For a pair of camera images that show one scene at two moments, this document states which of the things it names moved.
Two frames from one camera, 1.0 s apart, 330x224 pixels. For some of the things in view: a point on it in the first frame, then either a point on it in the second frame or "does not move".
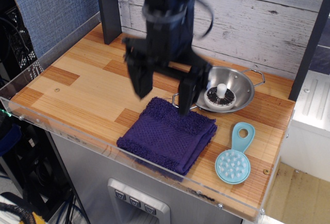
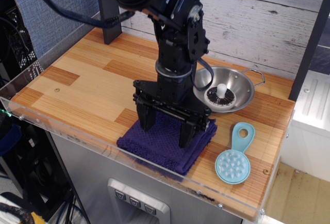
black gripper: x=168 y=46 to x=173 y=95
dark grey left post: x=109 y=8 does not move
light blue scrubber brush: x=233 y=166 does not move
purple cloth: x=159 y=134 does not move
